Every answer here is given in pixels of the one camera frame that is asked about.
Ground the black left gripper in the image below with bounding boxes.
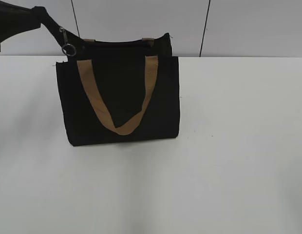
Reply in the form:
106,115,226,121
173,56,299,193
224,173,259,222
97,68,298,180
0,0,41,44

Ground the silver zipper pull with ring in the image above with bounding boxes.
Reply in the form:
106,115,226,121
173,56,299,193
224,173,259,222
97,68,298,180
59,27,76,57

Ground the black bag with tan handles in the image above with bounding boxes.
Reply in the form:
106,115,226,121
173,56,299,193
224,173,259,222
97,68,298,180
32,6,180,146

